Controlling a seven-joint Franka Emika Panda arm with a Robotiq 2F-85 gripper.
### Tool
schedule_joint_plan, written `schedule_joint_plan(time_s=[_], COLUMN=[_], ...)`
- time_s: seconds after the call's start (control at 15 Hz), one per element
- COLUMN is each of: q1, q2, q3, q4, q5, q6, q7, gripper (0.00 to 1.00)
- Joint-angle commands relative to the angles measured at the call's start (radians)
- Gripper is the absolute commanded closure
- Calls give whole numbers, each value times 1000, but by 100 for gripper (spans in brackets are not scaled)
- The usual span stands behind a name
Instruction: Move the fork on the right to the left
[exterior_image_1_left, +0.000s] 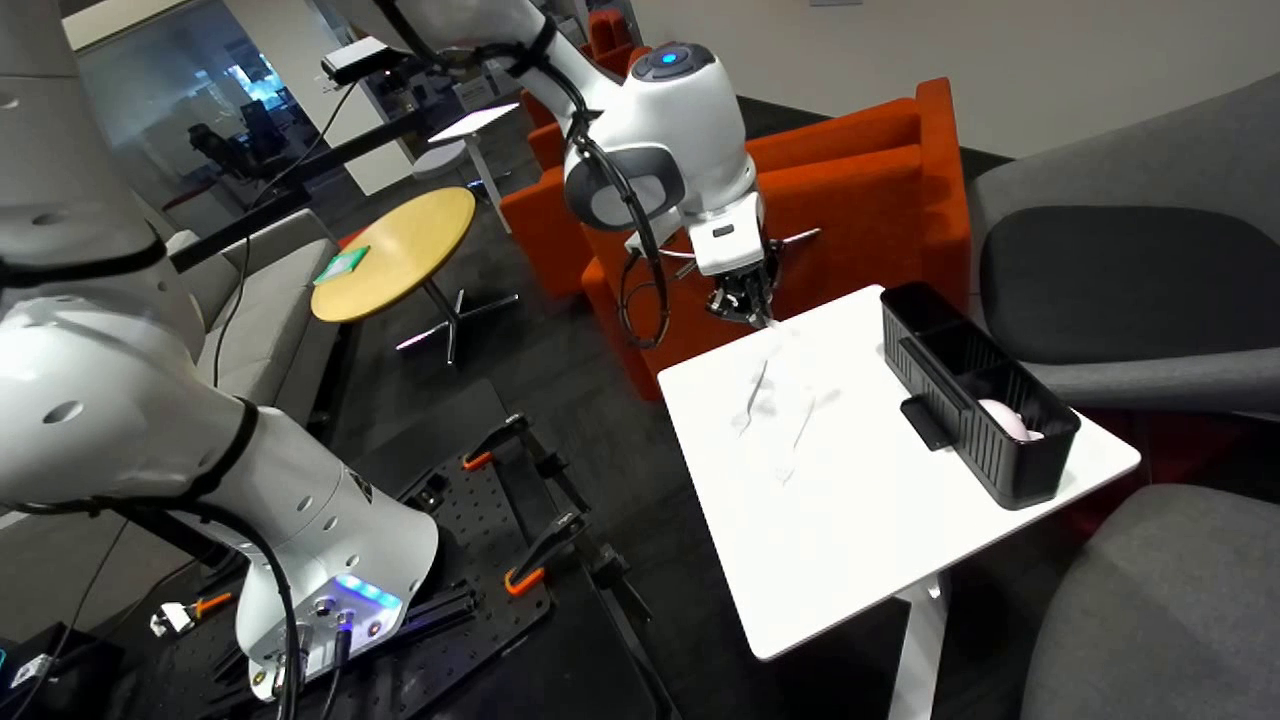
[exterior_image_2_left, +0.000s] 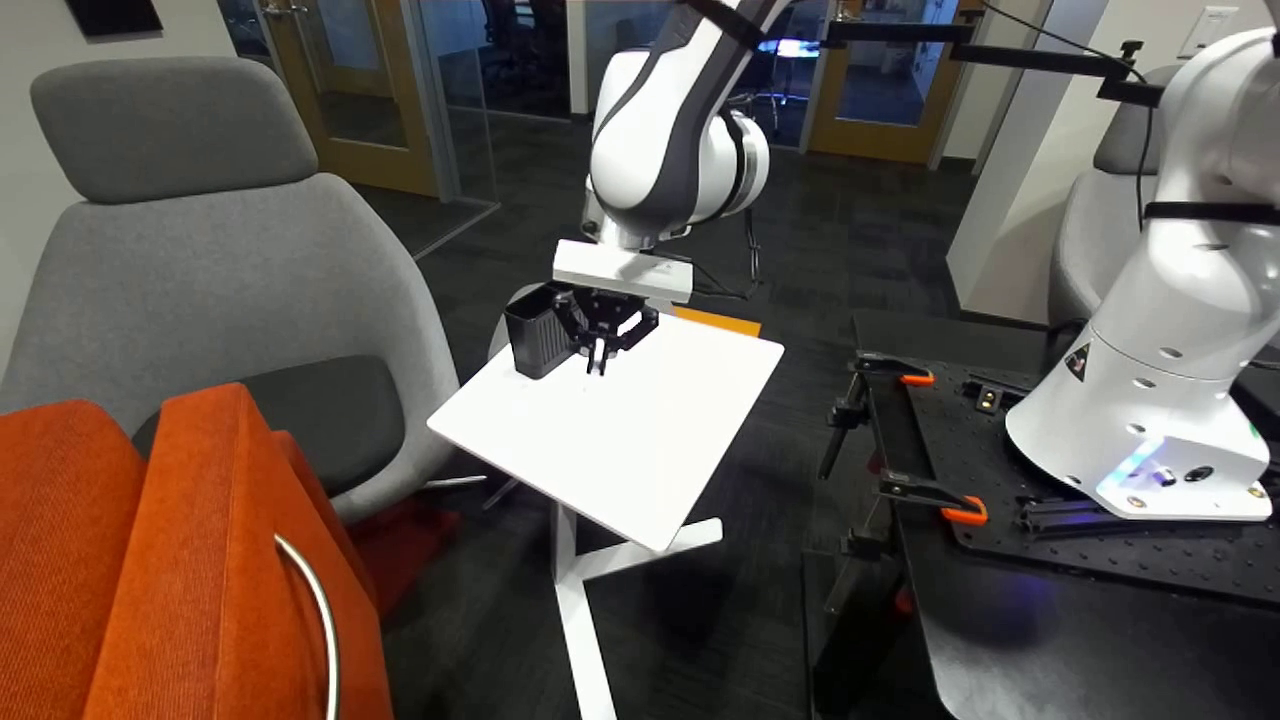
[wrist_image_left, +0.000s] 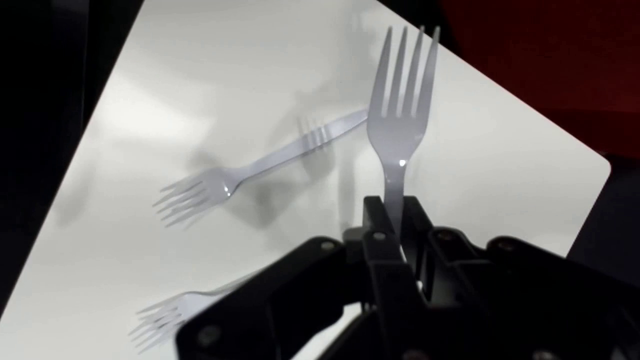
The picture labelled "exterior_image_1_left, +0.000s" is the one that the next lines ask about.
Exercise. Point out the white item in basket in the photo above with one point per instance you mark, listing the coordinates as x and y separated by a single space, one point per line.
1013 421

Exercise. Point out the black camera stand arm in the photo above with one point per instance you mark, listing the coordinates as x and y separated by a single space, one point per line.
306 165

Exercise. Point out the gray fabric armchair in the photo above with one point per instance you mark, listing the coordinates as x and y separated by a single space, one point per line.
1173 612

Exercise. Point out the black power box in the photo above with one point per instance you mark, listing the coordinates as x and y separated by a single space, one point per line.
41 672

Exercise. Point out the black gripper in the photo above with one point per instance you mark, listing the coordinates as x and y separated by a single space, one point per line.
740 282

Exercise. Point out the light gray couch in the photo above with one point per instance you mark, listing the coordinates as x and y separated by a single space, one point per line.
275 332

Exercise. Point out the silver metal fork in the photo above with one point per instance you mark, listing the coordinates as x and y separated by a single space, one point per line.
759 393
806 421

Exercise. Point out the black perforated mounting board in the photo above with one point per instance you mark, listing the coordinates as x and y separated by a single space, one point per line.
467 535

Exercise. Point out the orange chair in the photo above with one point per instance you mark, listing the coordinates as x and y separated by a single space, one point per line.
609 34

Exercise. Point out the orange sofa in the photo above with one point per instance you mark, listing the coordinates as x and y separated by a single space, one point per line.
852 201

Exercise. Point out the white table leg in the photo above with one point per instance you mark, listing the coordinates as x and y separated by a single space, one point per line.
917 663

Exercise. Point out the gray armchair with dark cushion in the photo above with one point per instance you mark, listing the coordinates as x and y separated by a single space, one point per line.
1133 295

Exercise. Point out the camera on stand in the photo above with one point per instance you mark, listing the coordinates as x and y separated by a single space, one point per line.
361 57

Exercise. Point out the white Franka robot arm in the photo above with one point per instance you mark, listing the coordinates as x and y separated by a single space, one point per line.
121 385

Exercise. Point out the small green card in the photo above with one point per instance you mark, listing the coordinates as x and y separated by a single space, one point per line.
347 263

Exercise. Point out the round yellow side table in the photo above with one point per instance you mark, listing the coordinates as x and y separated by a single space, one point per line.
402 255

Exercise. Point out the small white square table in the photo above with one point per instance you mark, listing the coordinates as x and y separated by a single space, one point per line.
472 120

